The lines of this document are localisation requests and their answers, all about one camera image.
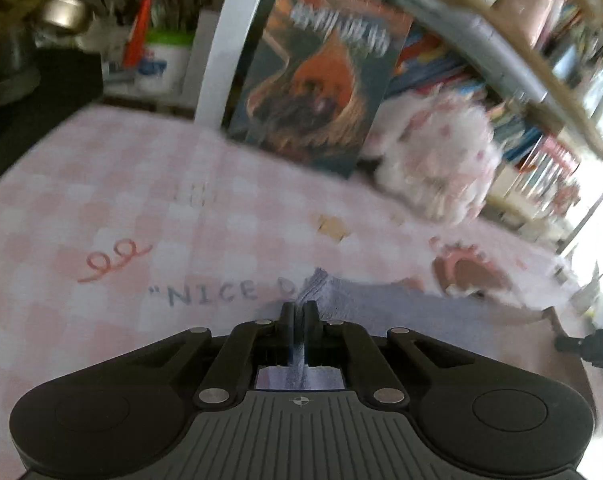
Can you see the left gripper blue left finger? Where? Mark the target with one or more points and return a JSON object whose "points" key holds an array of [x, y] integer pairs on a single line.
{"points": [[234, 361]]}

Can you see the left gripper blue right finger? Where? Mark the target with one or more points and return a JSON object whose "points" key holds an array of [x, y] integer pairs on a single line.
{"points": [[356, 354]]}

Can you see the purple and brown sweater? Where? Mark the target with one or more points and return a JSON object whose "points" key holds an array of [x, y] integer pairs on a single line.
{"points": [[503, 324]]}

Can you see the pink checkered desk mat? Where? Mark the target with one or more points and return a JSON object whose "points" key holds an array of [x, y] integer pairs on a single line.
{"points": [[122, 228]]}

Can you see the row of colourful books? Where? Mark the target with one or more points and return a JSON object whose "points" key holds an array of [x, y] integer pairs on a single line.
{"points": [[426, 64]]}

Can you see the white pink plush bunny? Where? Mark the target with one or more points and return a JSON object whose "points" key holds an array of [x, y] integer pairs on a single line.
{"points": [[436, 152]]}

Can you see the Harry Potter book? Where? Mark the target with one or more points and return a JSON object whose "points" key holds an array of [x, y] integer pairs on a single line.
{"points": [[317, 78]]}

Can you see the white wooden bookshelf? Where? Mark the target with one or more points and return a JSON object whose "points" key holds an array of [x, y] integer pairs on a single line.
{"points": [[511, 66]]}

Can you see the white green pen holder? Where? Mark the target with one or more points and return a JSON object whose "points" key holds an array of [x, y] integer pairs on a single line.
{"points": [[164, 61]]}

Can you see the metal bowl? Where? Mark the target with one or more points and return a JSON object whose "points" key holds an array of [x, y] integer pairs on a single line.
{"points": [[71, 15]]}

